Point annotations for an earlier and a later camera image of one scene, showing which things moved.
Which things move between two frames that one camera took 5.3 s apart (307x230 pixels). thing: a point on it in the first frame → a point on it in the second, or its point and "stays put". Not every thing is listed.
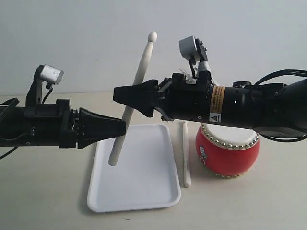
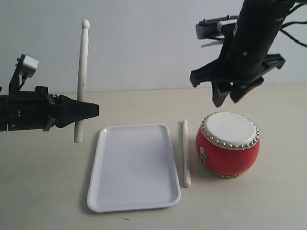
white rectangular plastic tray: (145, 176) stays put
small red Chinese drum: (227, 151) stays put
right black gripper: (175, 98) → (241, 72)
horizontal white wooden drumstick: (152, 37) → (82, 80)
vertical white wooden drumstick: (187, 179) stays put
